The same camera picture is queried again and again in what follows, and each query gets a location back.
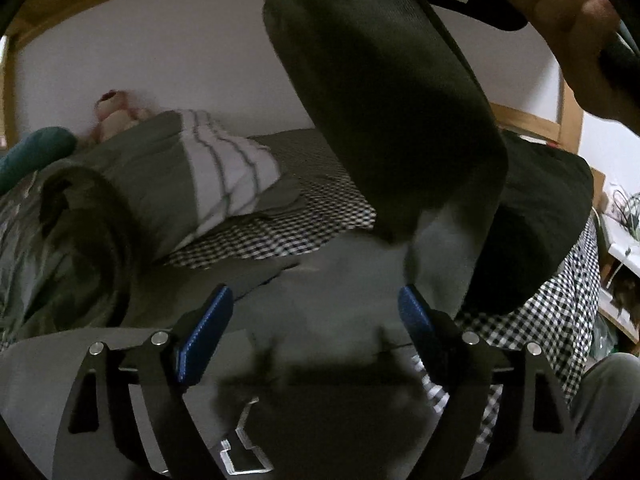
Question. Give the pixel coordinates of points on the teal pillow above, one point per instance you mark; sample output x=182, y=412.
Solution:
x=35, y=152

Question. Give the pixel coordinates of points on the grey duvet with striped end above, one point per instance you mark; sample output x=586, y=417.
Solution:
x=150, y=170

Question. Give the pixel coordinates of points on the person's right hand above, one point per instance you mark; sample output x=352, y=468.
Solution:
x=560, y=5

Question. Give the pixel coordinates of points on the white shelf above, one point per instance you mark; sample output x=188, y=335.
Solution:
x=620, y=260

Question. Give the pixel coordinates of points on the pink plush toy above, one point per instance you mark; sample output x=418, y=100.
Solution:
x=115, y=115

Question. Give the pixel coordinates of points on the grey patterned cloth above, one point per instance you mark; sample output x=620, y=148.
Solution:
x=280, y=200

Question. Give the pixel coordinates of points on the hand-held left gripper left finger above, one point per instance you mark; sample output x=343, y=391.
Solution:
x=205, y=332

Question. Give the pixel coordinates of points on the black garment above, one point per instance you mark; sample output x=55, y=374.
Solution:
x=540, y=220

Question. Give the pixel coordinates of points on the grey sweatshirt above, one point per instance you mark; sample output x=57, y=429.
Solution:
x=380, y=85

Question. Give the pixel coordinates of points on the black white checkered bed sheet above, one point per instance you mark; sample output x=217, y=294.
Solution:
x=310, y=220

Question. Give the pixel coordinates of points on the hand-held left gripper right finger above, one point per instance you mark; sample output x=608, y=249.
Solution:
x=414, y=315

